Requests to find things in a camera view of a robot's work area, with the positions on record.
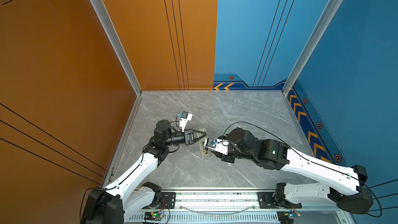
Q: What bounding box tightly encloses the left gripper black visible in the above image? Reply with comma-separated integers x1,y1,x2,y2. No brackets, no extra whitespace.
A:
164,129,205,149

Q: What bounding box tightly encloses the beige remote control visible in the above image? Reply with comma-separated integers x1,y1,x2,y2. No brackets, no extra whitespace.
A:
198,135,211,159

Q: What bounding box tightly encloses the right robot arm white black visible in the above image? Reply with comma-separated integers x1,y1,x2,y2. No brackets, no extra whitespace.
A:
212,128,378,215

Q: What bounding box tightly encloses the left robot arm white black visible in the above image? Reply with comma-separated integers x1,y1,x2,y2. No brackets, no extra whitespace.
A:
80,120,206,224

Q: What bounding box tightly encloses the white ventilation grille strip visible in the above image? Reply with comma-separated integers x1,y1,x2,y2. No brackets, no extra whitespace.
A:
125,212,280,224

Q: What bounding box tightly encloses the circuit board right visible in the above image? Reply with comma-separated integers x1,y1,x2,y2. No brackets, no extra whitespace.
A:
277,212,301,224

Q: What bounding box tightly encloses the green circuit board left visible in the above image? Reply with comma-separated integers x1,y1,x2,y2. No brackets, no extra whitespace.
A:
143,212,165,224

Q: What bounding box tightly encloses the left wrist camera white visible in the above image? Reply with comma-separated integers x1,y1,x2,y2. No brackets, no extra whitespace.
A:
176,112,193,132

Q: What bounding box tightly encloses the aluminium front rail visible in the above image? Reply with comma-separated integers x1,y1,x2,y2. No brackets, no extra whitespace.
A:
93,188,343,213

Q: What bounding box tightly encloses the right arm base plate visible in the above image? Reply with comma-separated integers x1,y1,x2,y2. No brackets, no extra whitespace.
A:
257,192,302,209

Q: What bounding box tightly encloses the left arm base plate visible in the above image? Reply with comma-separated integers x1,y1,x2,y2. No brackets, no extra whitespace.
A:
148,192,176,209

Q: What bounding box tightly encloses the left aluminium corner post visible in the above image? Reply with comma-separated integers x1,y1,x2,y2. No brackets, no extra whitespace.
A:
90,0,142,96

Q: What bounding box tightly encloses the aluminium corner post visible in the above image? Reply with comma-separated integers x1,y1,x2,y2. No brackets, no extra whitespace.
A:
90,0,142,96
282,0,343,96

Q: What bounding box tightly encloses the right aluminium corner post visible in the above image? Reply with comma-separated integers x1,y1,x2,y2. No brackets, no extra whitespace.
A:
282,0,343,96

